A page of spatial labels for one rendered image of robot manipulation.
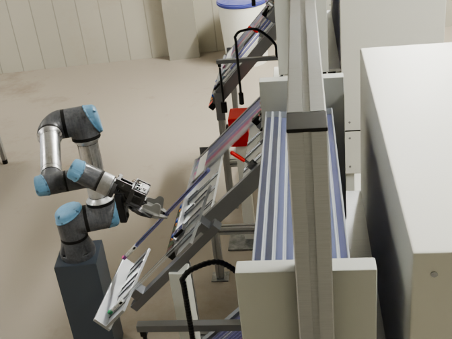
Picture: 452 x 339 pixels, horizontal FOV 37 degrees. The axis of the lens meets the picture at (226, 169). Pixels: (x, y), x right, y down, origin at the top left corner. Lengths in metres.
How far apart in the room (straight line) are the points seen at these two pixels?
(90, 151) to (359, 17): 1.19
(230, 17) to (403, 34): 4.08
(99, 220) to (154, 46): 4.22
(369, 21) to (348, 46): 0.10
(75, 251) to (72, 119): 0.57
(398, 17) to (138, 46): 4.93
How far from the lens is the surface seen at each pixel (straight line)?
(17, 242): 4.24
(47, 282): 3.82
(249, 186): 2.41
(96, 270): 2.91
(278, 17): 2.15
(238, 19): 6.16
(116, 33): 6.88
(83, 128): 2.68
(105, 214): 2.82
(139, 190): 2.25
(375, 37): 2.20
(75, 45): 6.99
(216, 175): 2.76
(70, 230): 2.85
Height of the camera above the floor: 2.18
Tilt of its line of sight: 29 degrees down
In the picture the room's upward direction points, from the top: 7 degrees counter-clockwise
